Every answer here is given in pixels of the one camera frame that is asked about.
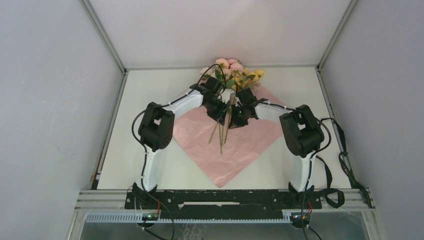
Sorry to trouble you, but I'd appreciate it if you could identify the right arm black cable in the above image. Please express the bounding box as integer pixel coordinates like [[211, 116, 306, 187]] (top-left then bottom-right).
[[231, 79, 333, 240]]

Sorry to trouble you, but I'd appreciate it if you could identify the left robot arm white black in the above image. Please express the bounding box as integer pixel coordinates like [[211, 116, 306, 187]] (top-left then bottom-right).
[[131, 89, 230, 209]]

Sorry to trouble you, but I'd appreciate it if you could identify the pink fake flower stem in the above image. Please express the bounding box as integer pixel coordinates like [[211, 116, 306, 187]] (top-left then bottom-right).
[[211, 58, 245, 146]]

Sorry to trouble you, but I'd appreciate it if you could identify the white cable duct strip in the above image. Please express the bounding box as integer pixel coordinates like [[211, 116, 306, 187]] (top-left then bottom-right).
[[85, 212, 293, 224]]

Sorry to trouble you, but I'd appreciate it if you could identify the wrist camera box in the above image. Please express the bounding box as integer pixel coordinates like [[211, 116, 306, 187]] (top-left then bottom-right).
[[220, 89, 236, 105], [200, 76, 224, 95]]

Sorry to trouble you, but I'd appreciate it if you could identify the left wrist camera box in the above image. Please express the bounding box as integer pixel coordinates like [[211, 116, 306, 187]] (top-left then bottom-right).
[[200, 76, 224, 95]]

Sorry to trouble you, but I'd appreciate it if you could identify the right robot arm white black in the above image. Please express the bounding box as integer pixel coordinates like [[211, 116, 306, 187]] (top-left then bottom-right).
[[229, 89, 325, 208]]

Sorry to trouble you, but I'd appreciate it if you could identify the yellow fake flower stem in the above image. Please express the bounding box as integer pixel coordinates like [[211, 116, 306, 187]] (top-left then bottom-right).
[[227, 68, 265, 138]]

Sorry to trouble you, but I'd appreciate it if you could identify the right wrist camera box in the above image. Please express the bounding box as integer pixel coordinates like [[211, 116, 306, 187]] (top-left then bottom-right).
[[220, 89, 236, 105]]

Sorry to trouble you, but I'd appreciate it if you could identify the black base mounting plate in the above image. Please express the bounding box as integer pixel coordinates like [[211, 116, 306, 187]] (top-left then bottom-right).
[[124, 188, 322, 220]]

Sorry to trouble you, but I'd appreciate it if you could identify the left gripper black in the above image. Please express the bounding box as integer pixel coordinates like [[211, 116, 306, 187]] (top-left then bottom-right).
[[203, 97, 231, 126]]

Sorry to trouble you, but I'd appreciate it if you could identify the pink wrapping paper sheet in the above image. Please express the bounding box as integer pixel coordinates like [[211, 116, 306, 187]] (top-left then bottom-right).
[[160, 107, 292, 190]]

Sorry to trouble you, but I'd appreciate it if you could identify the white fake flower stem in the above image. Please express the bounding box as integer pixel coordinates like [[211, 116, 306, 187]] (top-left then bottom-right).
[[200, 66, 224, 154]]

